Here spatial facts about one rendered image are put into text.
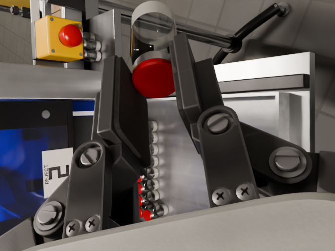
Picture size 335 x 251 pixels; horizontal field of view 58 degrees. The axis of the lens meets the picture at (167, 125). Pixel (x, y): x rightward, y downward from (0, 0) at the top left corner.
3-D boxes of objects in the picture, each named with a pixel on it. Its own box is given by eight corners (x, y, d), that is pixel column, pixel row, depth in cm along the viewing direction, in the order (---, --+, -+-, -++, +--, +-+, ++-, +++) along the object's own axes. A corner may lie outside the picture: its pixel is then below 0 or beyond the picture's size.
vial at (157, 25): (140, 42, 16) (141, 100, 14) (124, 7, 15) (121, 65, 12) (179, 30, 16) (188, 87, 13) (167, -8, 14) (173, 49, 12)
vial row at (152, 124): (151, 210, 60) (134, 217, 56) (149, 120, 59) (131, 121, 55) (159, 213, 58) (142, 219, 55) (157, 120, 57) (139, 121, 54)
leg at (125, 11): (227, 56, 138) (76, 25, 82) (227, 36, 138) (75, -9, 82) (245, 53, 132) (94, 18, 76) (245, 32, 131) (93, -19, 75)
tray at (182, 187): (129, 221, 65) (116, 226, 62) (126, 100, 63) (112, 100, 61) (288, 280, 42) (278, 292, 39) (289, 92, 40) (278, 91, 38)
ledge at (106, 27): (87, 76, 76) (81, 75, 75) (85, 24, 76) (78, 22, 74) (122, 70, 67) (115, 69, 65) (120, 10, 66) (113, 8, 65)
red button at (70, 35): (74, 50, 58) (55, 47, 56) (74, 29, 58) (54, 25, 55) (85, 47, 56) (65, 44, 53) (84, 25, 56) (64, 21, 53)
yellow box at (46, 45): (66, 63, 64) (31, 60, 59) (64, 29, 64) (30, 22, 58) (85, 59, 59) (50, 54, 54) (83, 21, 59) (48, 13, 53)
